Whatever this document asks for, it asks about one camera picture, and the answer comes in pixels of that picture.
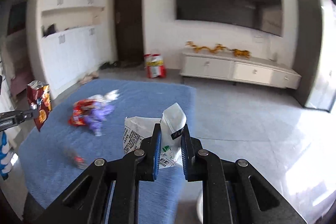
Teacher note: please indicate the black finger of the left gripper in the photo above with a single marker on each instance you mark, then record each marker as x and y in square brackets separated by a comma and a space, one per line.
[14, 118]

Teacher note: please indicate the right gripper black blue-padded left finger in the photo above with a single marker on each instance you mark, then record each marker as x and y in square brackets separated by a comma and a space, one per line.
[107, 191]

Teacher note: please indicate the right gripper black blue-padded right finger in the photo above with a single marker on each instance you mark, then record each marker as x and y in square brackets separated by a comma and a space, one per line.
[233, 192]

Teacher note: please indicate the red orange snack bag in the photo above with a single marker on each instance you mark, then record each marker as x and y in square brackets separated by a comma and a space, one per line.
[38, 96]

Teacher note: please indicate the clear red candy wrapper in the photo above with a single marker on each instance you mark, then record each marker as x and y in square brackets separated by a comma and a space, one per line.
[78, 161]

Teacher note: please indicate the red chip bag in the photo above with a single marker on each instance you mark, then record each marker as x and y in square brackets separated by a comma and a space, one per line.
[81, 109]

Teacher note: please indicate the purple snack wrapper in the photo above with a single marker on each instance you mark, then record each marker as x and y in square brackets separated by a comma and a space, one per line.
[100, 106]

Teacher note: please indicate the blue terry cloth towel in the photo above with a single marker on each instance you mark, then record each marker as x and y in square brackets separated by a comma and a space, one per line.
[48, 170]

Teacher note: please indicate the pink slippers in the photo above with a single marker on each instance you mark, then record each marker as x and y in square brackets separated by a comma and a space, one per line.
[89, 77]

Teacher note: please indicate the black handbag on shelf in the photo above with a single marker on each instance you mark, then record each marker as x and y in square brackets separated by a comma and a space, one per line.
[51, 29]

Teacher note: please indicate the dark shoes by door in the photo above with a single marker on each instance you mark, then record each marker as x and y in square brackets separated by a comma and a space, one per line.
[108, 65]

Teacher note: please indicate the white TV cabinet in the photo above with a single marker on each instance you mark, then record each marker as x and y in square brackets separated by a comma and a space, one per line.
[226, 66]

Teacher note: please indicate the red white shopping bag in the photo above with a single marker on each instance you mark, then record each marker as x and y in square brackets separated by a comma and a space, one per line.
[154, 66]

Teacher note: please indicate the golden tiger ornament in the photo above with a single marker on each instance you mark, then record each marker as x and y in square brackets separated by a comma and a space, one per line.
[241, 53]

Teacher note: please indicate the white shoe cabinet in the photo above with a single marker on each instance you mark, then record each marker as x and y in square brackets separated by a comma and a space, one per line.
[80, 43]

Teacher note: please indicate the golden dragon ornament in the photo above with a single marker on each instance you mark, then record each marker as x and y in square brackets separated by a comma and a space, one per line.
[216, 49]

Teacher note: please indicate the dark grey refrigerator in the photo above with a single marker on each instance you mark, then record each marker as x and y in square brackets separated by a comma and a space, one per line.
[315, 54]

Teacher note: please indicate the dark brown entrance door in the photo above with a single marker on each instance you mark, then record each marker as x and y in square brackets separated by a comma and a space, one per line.
[128, 31]

